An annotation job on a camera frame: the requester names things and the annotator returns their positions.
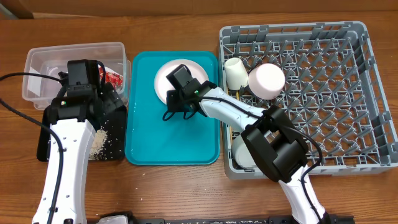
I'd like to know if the pink plate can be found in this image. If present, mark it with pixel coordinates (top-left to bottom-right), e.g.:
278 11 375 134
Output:
154 59 209 104

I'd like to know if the red snack wrapper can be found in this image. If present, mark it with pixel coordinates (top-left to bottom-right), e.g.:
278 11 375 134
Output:
98 66 124 92

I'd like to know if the cream cup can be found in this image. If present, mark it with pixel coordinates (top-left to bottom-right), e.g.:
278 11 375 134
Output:
224 57 248 90

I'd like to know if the grey bowl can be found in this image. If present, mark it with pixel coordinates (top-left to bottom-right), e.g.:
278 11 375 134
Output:
231 135 257 169

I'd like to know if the pink bowl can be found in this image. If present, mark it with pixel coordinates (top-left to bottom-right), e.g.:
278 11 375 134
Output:
248 63 285 100

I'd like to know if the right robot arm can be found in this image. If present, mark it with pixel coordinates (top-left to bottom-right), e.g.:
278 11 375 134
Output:
163 79 331 223

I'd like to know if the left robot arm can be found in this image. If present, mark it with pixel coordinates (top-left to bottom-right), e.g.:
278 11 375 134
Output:
32 83 127 223

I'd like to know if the black plastic tray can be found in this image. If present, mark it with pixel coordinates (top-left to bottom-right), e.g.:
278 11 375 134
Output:
36 106 127 162

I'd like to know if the teal plastic tray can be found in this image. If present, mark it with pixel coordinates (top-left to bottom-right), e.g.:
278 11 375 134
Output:
124 51 221 166

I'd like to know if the clear plastic bin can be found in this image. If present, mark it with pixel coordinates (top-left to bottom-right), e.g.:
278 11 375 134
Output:
22 42 131 110

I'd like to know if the grey plastic dish rack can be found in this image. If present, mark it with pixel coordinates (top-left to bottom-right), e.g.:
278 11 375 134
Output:
219 21 397 175

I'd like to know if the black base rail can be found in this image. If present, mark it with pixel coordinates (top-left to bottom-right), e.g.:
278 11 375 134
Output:
96 211 355 224

